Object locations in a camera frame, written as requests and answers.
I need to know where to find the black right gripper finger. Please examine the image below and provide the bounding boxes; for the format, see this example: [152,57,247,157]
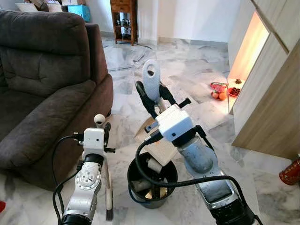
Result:
[135,81,158,118]
[158,82,178,107]

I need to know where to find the beige broom with purple bristles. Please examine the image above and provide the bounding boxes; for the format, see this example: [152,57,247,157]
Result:
[93,114,115,222]

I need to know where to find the red plate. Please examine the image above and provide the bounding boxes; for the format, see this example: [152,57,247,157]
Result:
[228,86,241,98]

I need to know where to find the brown fabric sofa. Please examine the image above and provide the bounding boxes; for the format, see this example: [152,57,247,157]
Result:
[0,10,114,191]

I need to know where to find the black round trash bin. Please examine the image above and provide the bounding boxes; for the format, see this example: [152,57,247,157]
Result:
[127,151,179,210]

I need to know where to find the small dark wooden shelf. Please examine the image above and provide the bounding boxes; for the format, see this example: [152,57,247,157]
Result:
[110,0,138,46]

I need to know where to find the tall light wood cabinet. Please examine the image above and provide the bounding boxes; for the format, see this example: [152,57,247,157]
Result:
[227,0,300,161]

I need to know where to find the red metal can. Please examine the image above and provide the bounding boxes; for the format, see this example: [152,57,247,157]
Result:
[279,158,300,186]

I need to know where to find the light blue box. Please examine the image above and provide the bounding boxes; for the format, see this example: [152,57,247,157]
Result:
[67,4,91,22]

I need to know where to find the stacked cardboard boxes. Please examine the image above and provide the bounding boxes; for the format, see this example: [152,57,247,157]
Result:
[15,0,68,13]

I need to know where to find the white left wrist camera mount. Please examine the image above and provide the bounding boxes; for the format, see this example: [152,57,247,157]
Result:
[83,127,106,156]

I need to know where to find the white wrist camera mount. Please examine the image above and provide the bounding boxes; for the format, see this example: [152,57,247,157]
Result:
[83,127,106,156]
[154,104,195,143]

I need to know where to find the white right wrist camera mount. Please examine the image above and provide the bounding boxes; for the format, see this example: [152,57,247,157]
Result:
[154,104,195,143]

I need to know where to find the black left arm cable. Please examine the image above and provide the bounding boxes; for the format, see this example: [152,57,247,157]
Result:
[50,134,85,225]

